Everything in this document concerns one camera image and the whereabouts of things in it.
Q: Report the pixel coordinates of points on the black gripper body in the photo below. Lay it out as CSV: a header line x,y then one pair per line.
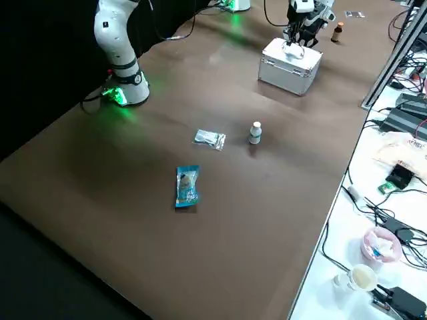
x,y
296,19
313,24

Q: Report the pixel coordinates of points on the silver aluminium medicine case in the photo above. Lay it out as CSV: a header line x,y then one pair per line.
x,y
287,75

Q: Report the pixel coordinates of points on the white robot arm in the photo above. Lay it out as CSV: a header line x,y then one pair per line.
x,y
241,4
116,50

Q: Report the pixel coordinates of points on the small black open box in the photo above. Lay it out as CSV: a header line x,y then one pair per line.
x,y
402,175

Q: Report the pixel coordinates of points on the brown bottle with orange cap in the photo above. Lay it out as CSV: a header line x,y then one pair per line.
x,y
337,33

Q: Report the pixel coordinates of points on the small white plastic bottle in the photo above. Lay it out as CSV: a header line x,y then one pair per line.
x,y
255,135

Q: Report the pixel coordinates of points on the large black power adapter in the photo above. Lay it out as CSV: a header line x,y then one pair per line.
x,y
400,120

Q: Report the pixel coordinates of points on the small clear foil packet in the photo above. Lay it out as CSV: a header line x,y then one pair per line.
x,y
209,138

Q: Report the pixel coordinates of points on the plastic bag with red print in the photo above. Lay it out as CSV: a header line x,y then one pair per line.
x,y
400,146

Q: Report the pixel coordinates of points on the white plug connector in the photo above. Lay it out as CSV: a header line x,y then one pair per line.
x,y
355,195

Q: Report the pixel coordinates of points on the small green circuit board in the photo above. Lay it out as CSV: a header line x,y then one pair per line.
x,y
386,187

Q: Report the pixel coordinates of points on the teal printed packet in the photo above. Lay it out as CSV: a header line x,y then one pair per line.
x,y
187,186

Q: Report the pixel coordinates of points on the pink cup with tissue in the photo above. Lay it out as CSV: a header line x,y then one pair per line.
x,y
367,246

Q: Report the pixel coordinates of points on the paper cup with beige lid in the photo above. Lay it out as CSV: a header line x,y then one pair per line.
x,y
363,276

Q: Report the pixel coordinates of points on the aluminium profile post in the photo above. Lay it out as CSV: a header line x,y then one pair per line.
x,y
390,66

